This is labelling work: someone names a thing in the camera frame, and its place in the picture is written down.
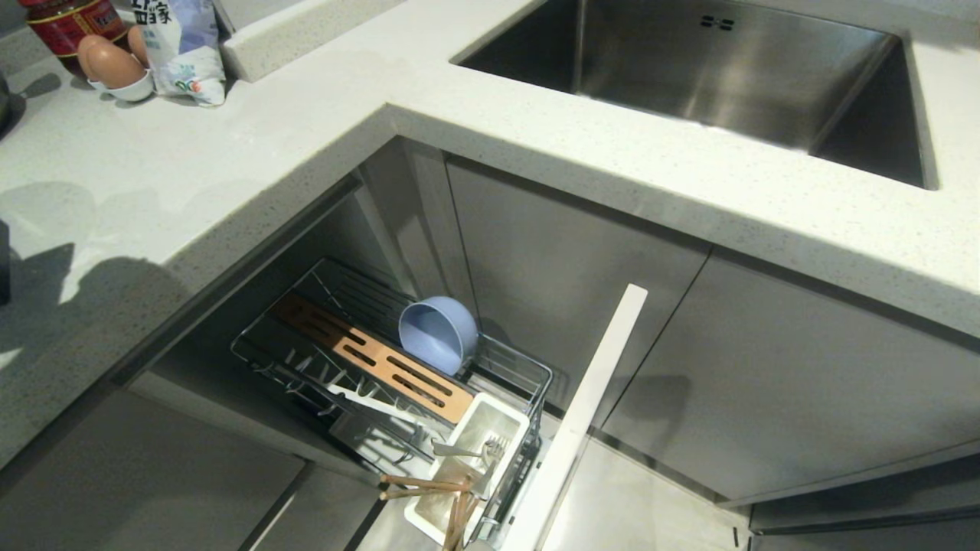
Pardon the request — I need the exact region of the white printed food bag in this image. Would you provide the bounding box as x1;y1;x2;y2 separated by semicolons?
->
121;0;227;106

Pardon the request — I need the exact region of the white spatula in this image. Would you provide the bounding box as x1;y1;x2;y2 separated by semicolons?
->
328;384;445;432

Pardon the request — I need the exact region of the blue bowl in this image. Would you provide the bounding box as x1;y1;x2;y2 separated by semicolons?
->
398;296;479;377

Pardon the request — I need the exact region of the small white bowl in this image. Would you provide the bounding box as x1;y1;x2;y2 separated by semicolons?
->
90;69;155;103

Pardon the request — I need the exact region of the grey cabinet door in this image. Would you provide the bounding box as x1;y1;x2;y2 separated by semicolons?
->
446;156;713;429
602;246;980;503

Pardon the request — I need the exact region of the stainless steel sink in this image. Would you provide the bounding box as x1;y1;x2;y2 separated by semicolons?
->
452;0;939;191

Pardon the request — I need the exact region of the red sauce jar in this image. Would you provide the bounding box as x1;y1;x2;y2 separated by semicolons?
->
18;0;127;59

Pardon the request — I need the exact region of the white drawer front panel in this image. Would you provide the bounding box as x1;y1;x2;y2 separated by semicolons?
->
501;284;648;551

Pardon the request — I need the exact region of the white utensil caddy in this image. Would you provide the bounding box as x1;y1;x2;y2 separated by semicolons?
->
403;393;531;546

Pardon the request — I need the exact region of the wooden slotted knife holder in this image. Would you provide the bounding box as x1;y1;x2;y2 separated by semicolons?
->
273;292;475;425

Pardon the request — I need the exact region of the wire pull-out dish rack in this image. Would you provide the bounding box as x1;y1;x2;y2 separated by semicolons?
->
230;257;554;546

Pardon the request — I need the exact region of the grey cabinet drawer front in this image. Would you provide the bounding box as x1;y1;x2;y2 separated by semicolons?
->
0;390;307;551

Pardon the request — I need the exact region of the silver fork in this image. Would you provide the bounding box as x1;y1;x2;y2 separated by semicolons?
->
433;435;509;461

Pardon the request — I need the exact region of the wooden chopstick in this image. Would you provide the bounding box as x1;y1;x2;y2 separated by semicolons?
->
379;487;468;501
381;474;471;492
452;494;474;551
442;491;465;551

